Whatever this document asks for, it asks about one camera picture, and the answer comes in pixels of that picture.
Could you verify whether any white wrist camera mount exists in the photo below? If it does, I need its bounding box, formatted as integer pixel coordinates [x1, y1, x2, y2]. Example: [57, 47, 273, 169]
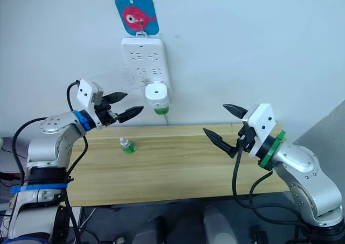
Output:
[76, 79, 105, 131]
[241, 103, 276, 158]

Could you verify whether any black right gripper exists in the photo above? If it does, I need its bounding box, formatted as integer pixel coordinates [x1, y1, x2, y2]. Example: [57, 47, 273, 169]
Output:
[202, 103, 257, 159]

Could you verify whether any green right wrist ring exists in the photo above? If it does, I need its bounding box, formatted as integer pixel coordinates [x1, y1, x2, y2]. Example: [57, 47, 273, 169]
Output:
[258, 130, 286, 171]

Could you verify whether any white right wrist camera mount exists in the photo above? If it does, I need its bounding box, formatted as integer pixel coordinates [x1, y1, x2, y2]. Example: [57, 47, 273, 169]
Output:
[241, 103, 276, 158]

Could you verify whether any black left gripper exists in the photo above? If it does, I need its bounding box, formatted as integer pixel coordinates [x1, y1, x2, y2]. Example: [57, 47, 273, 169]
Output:
[94, 92, 144, 128]

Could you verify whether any thin white cable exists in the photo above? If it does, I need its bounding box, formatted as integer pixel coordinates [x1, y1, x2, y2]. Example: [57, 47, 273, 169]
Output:
[78, 207, 96, 232]

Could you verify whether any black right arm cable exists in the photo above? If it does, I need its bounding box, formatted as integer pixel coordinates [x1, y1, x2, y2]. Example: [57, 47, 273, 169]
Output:
[232, 143, 305, 228]

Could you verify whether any white power strip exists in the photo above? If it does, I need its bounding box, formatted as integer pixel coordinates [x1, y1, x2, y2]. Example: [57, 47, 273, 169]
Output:
[120, 37, 173, 99]

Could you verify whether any blue fish wall hook plate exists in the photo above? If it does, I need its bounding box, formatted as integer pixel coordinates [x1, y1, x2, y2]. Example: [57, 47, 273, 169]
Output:
[115, 0, 160, 37]

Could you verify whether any blue left wrist ring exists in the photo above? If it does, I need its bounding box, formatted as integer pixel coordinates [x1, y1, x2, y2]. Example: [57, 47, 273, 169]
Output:
[72, 109, 90, 134]

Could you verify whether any blue tape band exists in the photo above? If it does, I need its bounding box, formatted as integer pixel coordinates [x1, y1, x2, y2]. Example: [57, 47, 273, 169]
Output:
[10, 183, 68, 193]

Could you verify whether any white mosquito repellent heater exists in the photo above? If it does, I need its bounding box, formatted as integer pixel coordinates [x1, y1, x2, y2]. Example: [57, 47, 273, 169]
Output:
[144, 80, 171, 110]

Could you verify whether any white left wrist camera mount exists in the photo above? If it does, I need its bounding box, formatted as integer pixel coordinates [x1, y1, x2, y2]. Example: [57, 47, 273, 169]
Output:
[76, 79, 105, 131]

